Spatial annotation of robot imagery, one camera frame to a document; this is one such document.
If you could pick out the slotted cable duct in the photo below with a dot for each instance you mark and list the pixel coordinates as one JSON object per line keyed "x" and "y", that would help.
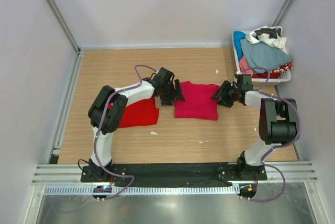
{"x": 130, "y": 191}

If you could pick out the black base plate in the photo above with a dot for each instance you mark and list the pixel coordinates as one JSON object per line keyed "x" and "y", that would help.
{"x": 177, "y": 175}

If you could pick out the red white patterned shirt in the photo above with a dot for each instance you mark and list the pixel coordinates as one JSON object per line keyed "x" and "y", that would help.
{"x": 275, "y": 73}

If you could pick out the white laundry basket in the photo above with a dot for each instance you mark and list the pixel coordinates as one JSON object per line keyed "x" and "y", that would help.
{"x": 286, "y": 76}

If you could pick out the grey blue t shirt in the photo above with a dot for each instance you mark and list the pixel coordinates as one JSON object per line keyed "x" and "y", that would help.
{"x": 261, "y": 56}

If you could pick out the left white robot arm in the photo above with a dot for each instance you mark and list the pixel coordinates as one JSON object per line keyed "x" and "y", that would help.
{"x": 107, "y": 112}

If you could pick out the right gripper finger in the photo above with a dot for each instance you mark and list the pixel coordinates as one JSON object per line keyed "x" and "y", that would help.
{"x": 226, "y": 100}
{"x": 222, "y": 92}

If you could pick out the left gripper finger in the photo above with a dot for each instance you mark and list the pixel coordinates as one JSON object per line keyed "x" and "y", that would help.
{"x": 167, "y": 98}
{"x": 178, "y": 91}

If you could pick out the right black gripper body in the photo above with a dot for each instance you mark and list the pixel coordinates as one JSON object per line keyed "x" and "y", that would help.
{"x": 237, "y": 90}

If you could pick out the white black patterned shirt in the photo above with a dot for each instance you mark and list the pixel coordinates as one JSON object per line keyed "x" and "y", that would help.
{"x": 271, "y": 36}

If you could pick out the red t shirt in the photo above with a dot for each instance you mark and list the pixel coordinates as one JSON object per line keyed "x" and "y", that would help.
{"x": 141, "y": 113}

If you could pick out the magenta t shirt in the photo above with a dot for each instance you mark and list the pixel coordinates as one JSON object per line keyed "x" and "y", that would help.
{"x": 198, "y": 103}

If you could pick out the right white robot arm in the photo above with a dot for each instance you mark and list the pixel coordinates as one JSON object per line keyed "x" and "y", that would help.
{"x": 278, "y": 126}

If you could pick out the bright blue shirt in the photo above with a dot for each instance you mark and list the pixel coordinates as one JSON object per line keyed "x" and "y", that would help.
{"x": 237, "y": 37}

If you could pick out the pink shirt in basket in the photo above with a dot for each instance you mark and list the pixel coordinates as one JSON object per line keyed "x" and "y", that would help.
{"x": 244, "y": 67}

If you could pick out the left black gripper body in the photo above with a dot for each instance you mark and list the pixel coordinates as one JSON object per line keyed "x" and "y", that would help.
{"x": 169, "y": 88}

